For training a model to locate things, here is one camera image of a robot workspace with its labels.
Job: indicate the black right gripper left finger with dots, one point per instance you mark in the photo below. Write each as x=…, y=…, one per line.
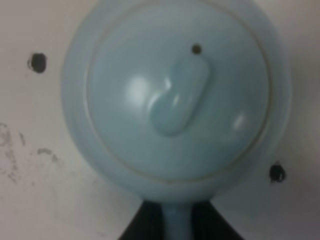
x=147, y=223

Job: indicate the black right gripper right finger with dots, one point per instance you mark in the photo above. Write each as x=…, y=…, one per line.
x=208, y=224

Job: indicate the light blue porcelain teapot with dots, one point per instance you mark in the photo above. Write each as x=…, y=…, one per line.
x=176, y=100

